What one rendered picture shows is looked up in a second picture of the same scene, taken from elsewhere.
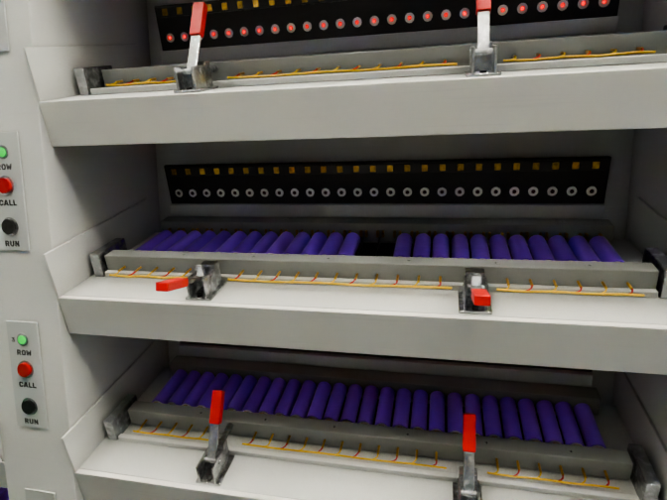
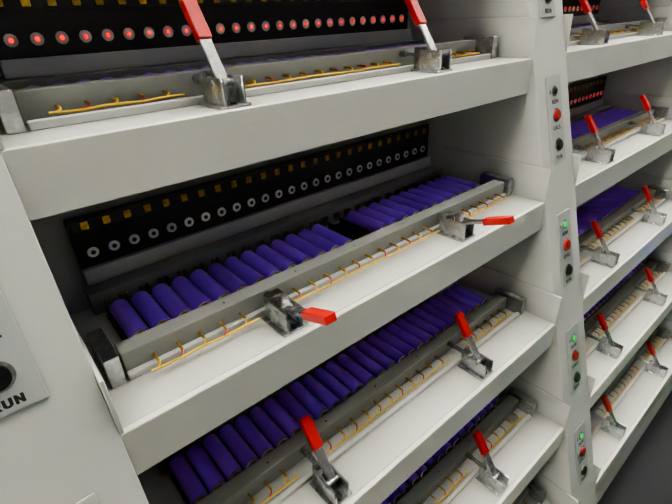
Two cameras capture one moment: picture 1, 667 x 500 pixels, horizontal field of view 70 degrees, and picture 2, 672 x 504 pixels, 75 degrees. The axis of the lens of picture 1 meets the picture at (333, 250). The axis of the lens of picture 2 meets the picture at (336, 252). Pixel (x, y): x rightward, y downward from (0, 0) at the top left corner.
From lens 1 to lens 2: 42 cm
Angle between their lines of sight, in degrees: 47
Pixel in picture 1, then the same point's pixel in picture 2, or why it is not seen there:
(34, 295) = (76, 457)
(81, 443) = not seen: outside the picture
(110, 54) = not seen: outside the picture
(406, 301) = (426, 251)
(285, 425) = (345, 411)
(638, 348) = (525, 225)
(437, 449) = (435, 354)
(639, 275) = (498, 187)
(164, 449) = not seen: outside the picture
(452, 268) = (429, 218)
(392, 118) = (406, 110)
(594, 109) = (490, 89)
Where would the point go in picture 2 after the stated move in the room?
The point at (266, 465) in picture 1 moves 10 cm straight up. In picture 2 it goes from (359, 451) to (340, 377)
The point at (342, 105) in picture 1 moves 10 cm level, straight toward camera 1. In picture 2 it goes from (377, 103) to (474, 79)
